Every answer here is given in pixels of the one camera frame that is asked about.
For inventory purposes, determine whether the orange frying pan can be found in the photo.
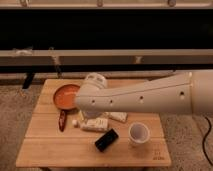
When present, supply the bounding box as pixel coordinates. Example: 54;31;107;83
53;84;80;132

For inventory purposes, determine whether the wooden table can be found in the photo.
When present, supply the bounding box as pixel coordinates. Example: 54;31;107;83
16;79;171;168

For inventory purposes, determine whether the white bottle lying down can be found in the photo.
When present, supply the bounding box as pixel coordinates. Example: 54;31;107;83
72;118;108;132

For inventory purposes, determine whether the black smartphone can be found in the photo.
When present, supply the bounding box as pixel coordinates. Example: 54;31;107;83
95;129;119;152

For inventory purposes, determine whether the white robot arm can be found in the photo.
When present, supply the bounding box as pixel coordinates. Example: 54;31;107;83
75;70;213;118

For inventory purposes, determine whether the black cable on floor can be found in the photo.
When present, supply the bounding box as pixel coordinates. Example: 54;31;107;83
201;116;213;168

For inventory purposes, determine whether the white paper cup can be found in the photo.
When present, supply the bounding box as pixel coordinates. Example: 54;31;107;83
128;122;150;146

